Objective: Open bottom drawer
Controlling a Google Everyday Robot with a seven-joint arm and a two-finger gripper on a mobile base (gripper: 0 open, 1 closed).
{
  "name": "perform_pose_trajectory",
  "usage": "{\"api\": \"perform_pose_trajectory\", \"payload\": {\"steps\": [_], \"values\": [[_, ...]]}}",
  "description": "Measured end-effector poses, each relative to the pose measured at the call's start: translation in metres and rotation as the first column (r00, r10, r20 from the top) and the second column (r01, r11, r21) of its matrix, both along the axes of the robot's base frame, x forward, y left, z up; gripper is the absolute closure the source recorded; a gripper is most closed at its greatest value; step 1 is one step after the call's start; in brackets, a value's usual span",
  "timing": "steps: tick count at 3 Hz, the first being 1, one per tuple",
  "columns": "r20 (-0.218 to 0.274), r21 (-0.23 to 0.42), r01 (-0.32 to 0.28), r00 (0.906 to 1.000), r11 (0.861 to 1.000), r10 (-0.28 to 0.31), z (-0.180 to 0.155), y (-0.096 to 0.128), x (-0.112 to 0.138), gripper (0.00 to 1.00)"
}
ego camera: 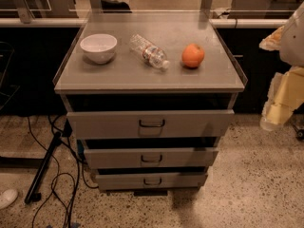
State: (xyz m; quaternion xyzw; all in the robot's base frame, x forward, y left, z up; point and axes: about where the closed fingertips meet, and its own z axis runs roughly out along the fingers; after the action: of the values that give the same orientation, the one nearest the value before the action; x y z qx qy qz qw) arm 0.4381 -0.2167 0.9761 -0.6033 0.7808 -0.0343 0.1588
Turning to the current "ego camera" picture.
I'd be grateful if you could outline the grey middle drawer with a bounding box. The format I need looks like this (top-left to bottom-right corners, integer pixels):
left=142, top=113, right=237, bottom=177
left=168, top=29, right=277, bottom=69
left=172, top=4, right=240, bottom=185
left=84, top=137, right=218, bottom=169

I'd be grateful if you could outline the orange fruit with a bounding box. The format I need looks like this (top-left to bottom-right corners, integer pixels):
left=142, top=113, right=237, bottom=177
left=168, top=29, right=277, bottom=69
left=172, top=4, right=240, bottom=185
left=181, top=44, right=205, bottom=68

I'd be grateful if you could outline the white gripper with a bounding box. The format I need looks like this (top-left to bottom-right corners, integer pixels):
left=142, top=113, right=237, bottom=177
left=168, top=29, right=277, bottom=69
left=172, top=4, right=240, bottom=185
left=260, top=66, right=304, bottom=131

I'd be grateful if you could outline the white ceramic bowl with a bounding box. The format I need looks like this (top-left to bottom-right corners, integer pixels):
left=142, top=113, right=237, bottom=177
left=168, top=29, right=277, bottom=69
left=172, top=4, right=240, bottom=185
left=80, top=33, right=118, bottom=64

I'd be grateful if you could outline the white horizontal rail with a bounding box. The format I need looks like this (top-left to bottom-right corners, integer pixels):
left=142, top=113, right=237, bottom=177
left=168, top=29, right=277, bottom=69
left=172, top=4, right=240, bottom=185
left=0, top=17, right=289, bottom=29

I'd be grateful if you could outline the black floor stand bar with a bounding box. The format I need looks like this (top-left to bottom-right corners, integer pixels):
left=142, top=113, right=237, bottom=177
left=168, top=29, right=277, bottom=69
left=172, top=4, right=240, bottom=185
left=24, top=132, right=61, bottom=204

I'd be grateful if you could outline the black floor cable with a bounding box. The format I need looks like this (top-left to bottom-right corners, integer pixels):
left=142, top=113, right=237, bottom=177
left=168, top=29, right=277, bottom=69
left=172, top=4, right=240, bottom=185
left=27, top=114, right=99, bottom=228

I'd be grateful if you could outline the grey bottom drawer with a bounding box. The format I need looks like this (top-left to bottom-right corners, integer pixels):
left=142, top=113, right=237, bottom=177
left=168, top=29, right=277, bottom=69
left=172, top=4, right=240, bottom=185
left=96, top=167, right=207, bottom=191

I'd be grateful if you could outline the grey top drawer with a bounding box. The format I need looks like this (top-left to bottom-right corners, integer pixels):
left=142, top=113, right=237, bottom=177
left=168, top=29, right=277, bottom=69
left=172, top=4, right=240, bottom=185
left=63, top=93, right=235, bottom=140

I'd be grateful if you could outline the white shoe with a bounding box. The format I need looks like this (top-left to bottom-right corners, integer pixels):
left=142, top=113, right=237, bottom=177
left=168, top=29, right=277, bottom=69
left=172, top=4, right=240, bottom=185
left=0, top=189, right=18, bottom=210

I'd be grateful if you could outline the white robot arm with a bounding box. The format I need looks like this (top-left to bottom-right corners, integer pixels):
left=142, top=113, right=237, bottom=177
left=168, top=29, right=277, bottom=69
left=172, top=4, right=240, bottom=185
left=259, top=3, right=304, bottom=131

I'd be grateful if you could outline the grey drawer cabinet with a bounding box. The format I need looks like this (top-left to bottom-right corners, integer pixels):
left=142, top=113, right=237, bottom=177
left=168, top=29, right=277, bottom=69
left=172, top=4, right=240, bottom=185
left=52, top=10, right=248, bottom=197

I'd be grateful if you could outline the clear plastic water bottle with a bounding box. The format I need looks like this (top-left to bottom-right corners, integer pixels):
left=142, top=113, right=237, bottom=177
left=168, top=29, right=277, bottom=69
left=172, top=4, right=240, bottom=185
left=129, top=34, right=170, bottom=70

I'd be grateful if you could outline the black caster wheel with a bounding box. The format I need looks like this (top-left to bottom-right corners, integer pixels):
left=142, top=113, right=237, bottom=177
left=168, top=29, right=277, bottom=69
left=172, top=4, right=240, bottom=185
left=293, top=125, right=304, bottom=141

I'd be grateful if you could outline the grey drawer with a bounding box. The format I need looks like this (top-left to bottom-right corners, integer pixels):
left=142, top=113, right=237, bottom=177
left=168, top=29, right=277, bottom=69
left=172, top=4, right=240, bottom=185
left=63, top=93, right=235, bottom=140
left=84, top=137, right=218, bottom=169
left=96, top=167, right=207, bottom=191

